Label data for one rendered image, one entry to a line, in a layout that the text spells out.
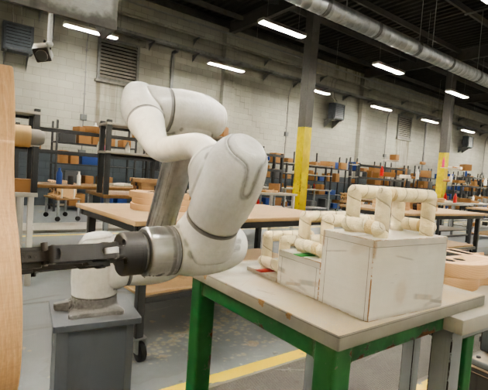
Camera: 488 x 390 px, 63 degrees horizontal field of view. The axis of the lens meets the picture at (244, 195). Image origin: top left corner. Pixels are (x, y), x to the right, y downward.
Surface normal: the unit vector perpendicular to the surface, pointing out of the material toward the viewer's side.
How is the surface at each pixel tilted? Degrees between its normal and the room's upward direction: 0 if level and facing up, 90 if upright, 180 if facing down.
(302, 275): 90
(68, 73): 90
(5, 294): 73
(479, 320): 90
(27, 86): 90
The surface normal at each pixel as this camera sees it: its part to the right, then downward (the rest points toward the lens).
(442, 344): -0.83, -0.03
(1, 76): 0.55, -0.41
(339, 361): 0.59, 0.09
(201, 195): -0.68, 0.15
